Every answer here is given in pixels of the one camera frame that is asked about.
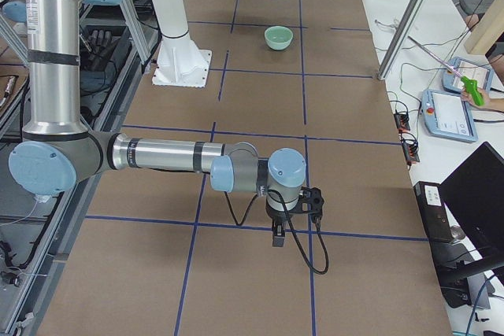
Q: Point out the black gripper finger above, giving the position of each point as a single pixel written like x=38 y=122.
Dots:
x=278 y=235

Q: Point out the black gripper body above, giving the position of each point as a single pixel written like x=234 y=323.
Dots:
x=277 y=216

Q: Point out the green handled reacher grabber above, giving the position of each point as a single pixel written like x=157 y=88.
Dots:
x=470 y=85

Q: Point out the person's forearm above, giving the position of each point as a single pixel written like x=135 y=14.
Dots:
x=495 y=104

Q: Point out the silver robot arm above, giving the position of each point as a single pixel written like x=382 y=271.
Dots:
x=58 y=150

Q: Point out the green bowl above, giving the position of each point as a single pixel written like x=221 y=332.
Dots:
x=278 y=37

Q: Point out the brown paper table cover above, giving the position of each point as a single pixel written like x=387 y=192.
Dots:
x=164 y=254

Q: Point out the near orange black connector box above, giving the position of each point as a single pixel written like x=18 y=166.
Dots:
x=410 y=147

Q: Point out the orange black connector box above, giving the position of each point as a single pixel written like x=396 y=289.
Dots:
x=401 y=117
x=410 y=147

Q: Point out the black computer box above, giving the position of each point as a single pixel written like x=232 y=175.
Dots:
x=434 y=215

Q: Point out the far orange black connector box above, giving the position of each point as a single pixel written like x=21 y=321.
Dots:
x=401 y=117

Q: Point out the near teach pendant tablet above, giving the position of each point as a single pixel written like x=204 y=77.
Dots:
x=447 y=116

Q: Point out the teach pendant tablet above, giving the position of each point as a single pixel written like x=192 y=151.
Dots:
x=447 y=116
x=483 y=74

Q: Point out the black monitor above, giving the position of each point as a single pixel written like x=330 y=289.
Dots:
x=473 y=193

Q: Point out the far teach pendant tablet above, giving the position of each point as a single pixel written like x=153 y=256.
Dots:
x=483 y=74

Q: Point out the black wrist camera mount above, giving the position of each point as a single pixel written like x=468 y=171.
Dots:
x=310 y=202

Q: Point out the white camera pole with base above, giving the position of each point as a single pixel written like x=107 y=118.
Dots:
x=180 y=62

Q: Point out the aluminium frame post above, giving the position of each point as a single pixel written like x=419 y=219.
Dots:
x=402 y=32

